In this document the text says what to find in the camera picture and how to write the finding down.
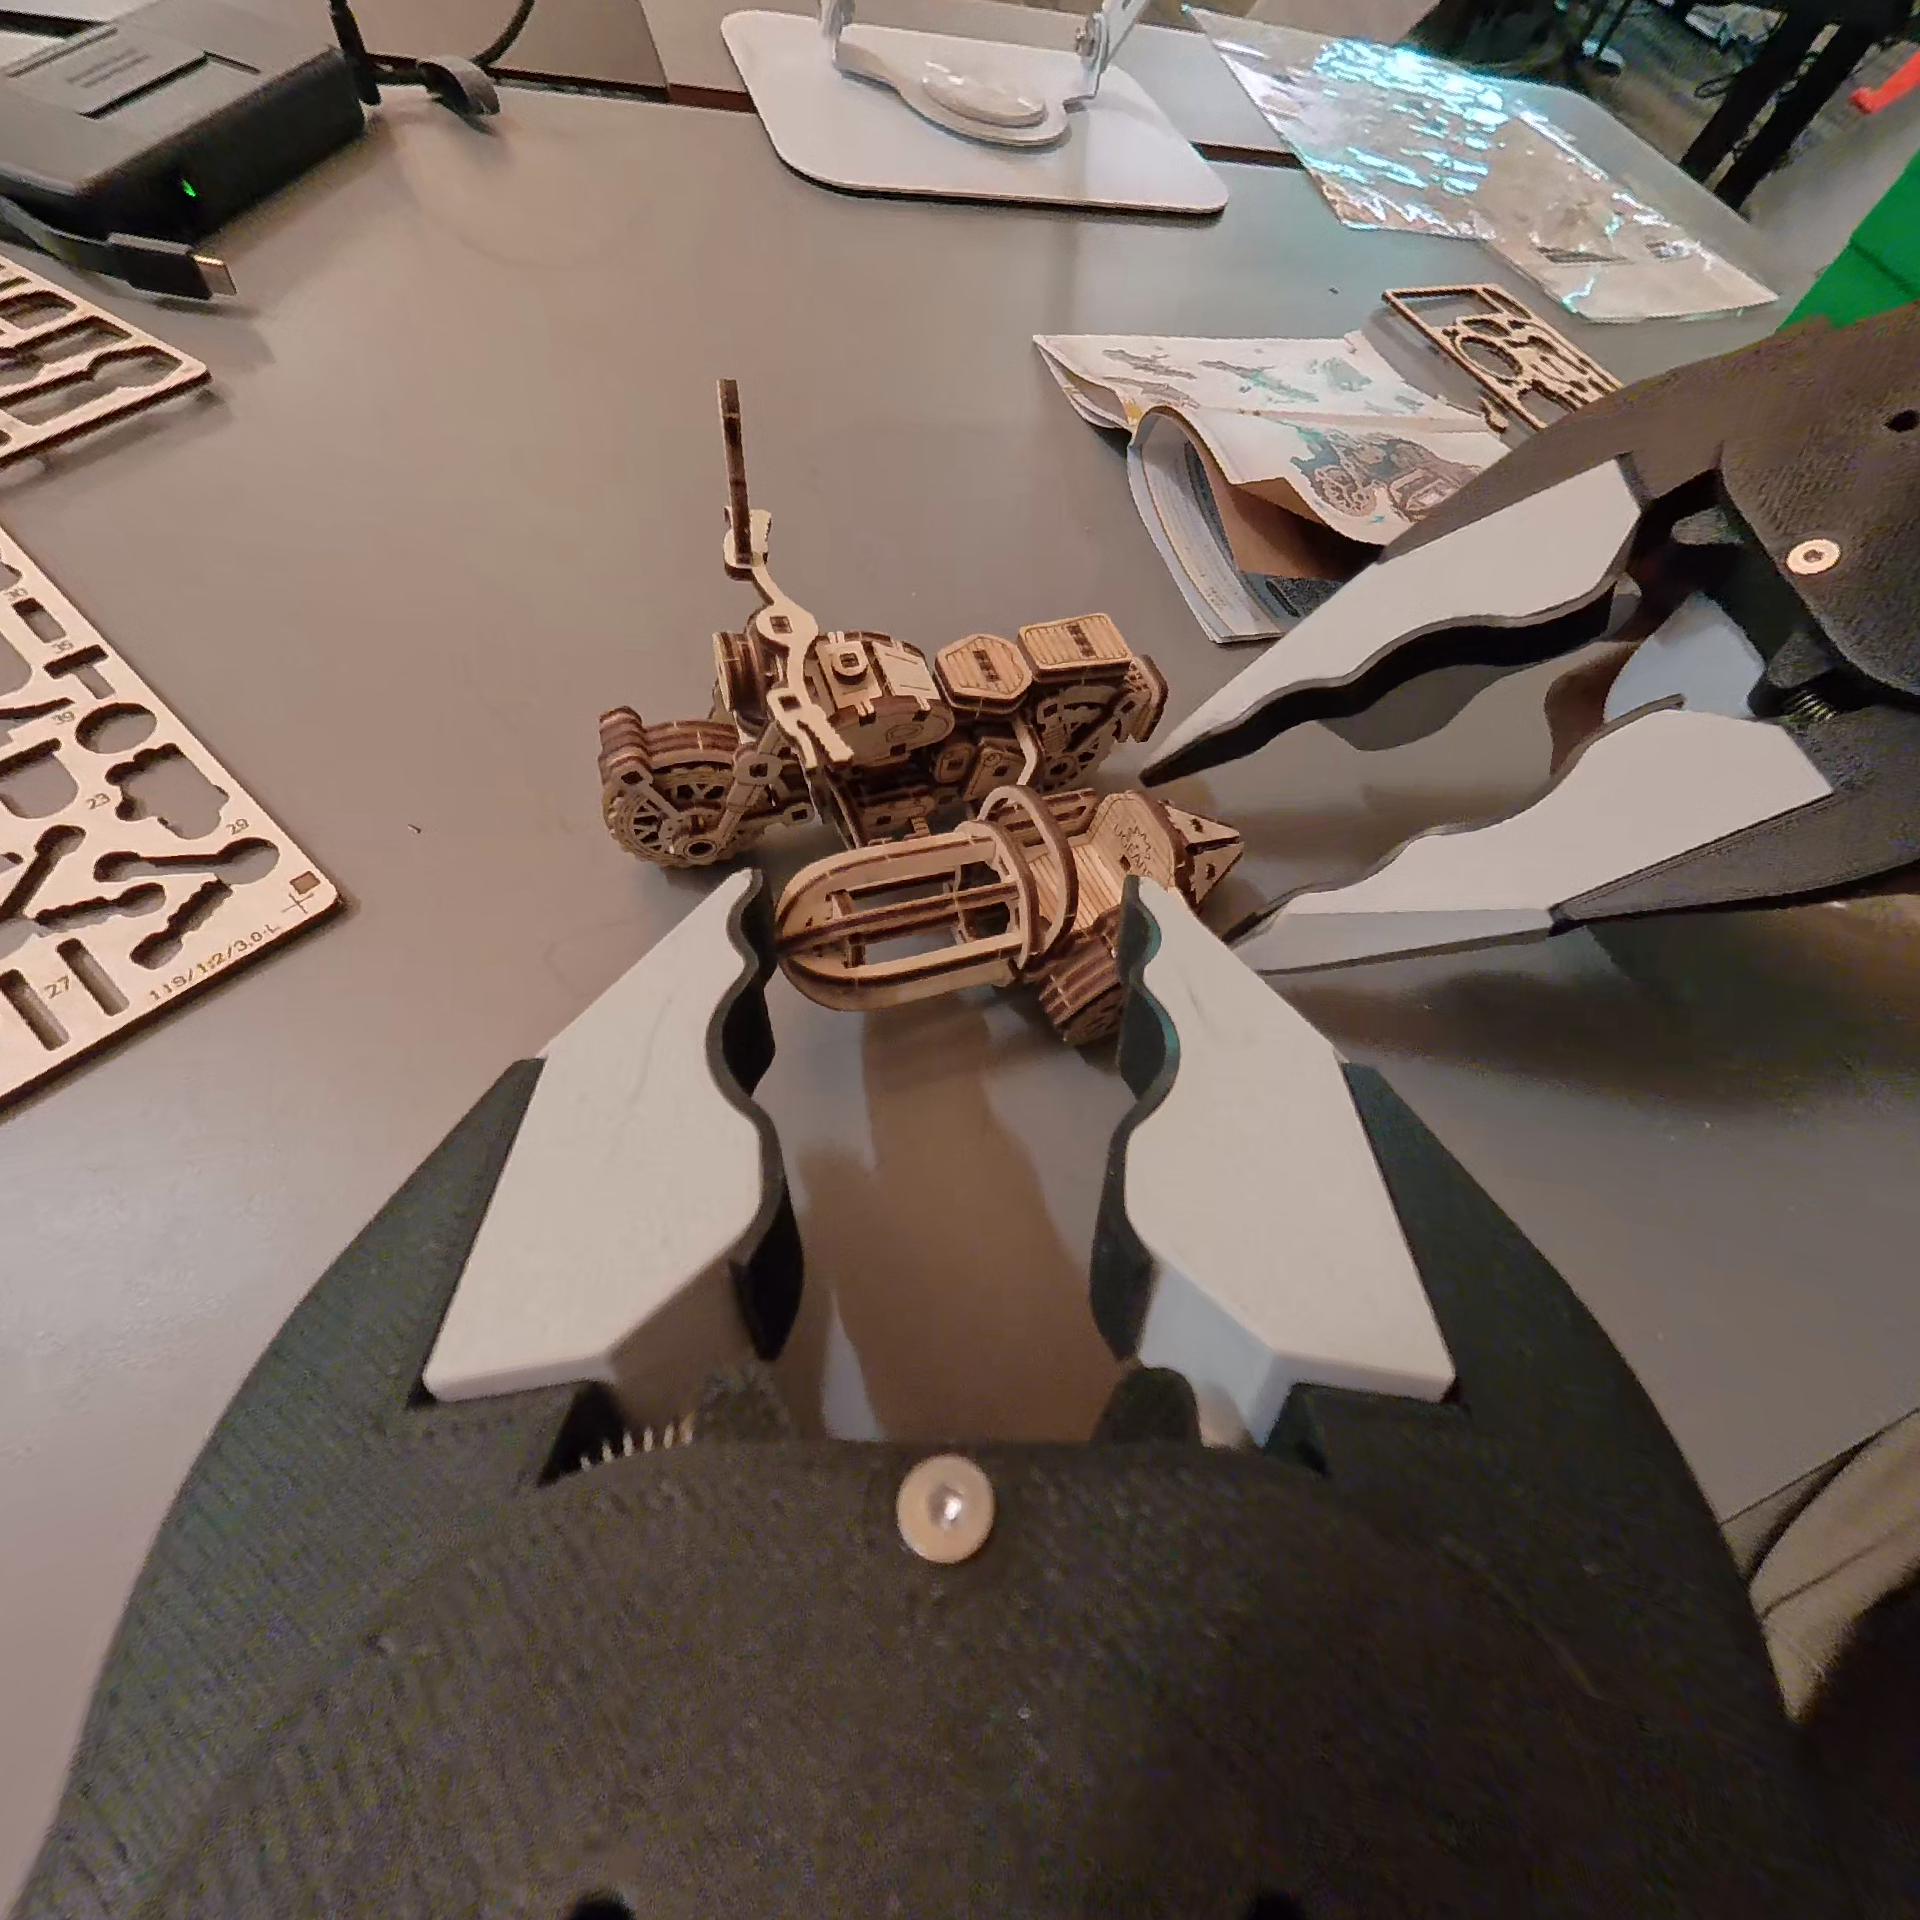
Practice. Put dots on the wooden sheet with irregular cutouts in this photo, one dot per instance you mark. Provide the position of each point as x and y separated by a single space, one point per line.
1401 319

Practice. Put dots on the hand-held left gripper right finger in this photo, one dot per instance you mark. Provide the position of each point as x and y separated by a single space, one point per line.
1276 1201

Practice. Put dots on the green plastic bin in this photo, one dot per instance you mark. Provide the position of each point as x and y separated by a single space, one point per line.
1869 254

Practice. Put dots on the illustrated instruction booklet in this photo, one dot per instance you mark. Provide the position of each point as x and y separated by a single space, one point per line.
1276 406

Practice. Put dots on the black electronics box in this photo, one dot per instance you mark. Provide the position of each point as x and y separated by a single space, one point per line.
182 106

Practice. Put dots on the clear plastic bag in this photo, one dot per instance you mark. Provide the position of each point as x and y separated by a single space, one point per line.
1424 135

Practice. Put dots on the wooden motorcycle sidecar model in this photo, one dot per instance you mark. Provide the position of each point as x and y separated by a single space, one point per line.
885 706

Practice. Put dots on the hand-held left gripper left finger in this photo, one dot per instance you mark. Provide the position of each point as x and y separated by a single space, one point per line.
600 1185

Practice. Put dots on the wooden sheet with rectangular cutouts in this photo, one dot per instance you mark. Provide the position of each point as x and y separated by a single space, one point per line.
177 377

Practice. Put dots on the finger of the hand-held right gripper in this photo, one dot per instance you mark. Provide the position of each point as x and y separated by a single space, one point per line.
1650 811
1484 557

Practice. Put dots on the wooden sheet with round cutouts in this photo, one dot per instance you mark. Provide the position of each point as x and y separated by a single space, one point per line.
284 915

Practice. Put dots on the tablet stand with base plate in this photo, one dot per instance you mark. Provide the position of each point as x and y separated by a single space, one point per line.
901 166

